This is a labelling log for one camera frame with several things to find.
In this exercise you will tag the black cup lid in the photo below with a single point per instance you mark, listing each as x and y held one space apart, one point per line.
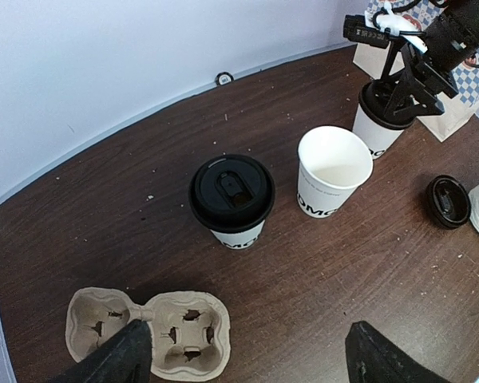
373 101
231 193

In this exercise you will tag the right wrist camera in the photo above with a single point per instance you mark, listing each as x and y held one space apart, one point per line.
383 26

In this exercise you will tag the wall cable grommet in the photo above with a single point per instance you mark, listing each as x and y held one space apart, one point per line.
224 78

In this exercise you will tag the white paper cup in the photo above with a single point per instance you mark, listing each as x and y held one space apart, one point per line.
377 136
238 235

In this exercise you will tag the stack of black lids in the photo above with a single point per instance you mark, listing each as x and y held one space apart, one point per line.
447 202

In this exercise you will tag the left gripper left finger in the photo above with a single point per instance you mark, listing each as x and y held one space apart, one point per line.
125 357

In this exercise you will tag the white paper cups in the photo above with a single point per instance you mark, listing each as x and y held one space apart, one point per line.
333 163

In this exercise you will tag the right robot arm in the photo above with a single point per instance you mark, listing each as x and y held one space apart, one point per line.
451 37

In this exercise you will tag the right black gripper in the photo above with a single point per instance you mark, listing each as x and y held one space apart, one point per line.
415 88

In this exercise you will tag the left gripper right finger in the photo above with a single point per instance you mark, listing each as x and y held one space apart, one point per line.
371 357

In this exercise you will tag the cardboard cup carrier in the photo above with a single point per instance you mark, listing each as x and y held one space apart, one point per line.
188 331

